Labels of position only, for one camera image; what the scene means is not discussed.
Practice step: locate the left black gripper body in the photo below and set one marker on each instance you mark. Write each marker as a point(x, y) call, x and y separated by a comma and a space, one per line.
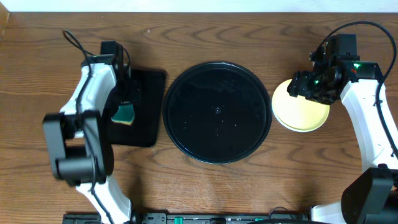
point(122, 96)

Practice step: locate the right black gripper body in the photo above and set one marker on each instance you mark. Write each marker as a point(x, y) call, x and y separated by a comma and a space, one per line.
point(313, 85)

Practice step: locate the green yellow sponge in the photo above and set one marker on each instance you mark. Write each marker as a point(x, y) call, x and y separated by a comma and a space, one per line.
point(125, 115)

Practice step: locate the yellow plate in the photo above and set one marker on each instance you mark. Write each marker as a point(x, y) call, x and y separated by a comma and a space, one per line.
point(297, 112)

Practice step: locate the light green plate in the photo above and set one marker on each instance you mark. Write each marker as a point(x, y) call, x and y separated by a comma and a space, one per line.
point(285, 125)

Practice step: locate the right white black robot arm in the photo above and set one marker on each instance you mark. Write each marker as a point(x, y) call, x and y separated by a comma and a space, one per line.
point(372, 197)

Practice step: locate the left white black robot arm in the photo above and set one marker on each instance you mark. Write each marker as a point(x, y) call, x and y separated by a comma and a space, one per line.
point(79, 150)

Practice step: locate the black rectangular tray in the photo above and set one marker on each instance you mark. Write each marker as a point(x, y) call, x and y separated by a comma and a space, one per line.
point(145, 98)

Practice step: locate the black round tray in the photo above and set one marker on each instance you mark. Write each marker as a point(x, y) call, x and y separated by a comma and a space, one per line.
point(217, 112)

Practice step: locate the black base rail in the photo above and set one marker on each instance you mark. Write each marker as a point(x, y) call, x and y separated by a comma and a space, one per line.
point(276, 215)

